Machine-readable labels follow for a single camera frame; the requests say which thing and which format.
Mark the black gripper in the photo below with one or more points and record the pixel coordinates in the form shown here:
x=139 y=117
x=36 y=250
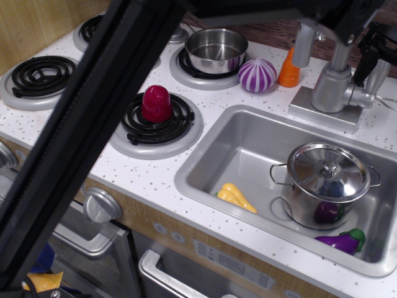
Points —
x=379 y=43

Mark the silver faucet lever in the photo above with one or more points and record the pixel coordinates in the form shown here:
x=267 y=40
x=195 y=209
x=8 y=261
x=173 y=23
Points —
x=377 y=77

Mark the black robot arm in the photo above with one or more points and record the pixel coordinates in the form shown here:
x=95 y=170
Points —
x=126 y=45

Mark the silver toy faucet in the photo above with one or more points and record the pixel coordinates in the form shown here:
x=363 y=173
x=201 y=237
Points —
x=335 y=101

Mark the orange toy carrot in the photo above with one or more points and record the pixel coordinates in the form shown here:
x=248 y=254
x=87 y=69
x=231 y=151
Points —
x=289 y=75

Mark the purple striped toy onion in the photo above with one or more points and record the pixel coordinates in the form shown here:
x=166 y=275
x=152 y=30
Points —
x=257 y=75

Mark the steel pot with lid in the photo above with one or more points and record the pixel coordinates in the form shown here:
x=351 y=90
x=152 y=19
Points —
x=322 y=183

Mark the small steel saucepan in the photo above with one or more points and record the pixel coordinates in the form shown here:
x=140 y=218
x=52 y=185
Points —
x=216 y=51

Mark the grey toy sink basin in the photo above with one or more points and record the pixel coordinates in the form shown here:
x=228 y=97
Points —
x=248 y=147

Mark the purple toy eggplant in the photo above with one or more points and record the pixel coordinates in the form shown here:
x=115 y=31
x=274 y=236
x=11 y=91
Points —
x=350 y=242

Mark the back right black burner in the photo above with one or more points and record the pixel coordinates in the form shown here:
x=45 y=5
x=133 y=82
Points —
x=183 y=72

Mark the black burner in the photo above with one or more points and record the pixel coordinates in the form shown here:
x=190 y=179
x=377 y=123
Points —
x=183 y=72
x=37 y=83
x=138 y=138
x=85 y=32

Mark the silver stove knob back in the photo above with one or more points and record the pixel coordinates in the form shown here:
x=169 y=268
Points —
x=179 y=36

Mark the yellow toy squash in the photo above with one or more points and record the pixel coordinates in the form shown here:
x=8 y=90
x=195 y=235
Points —
x=229 y=192

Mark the red toy pepper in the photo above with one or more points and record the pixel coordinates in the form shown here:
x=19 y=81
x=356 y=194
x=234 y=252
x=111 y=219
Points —
x=156 y=104

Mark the front right black burner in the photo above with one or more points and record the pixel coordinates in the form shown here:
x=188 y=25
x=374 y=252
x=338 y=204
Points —
x=138 y=138

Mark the grey control panel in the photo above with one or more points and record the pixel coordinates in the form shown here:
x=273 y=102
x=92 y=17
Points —
x=241 y=269

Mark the back left black burner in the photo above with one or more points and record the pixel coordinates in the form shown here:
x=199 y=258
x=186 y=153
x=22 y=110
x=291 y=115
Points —
x=85 y=32

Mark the silver oven knob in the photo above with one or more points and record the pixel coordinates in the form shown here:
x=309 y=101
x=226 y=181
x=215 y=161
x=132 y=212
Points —
x=100 y=207

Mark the front left black burner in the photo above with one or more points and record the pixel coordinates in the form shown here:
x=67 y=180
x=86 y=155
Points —
x=37 y=83

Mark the silver left edge knob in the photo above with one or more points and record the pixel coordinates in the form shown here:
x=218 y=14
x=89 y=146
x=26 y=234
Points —
x=8 y=159

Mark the blue object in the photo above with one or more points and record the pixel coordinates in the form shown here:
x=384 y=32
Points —
x=44 y=261

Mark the yellow cloth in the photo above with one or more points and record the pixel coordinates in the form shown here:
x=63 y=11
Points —
x=45 y=281

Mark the silver dishwasher door handle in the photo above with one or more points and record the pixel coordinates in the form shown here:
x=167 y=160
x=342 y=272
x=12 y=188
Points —
x=148 y=270

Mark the silver oven door handle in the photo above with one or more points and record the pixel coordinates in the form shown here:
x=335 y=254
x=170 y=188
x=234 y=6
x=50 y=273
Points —
x=95 y=248

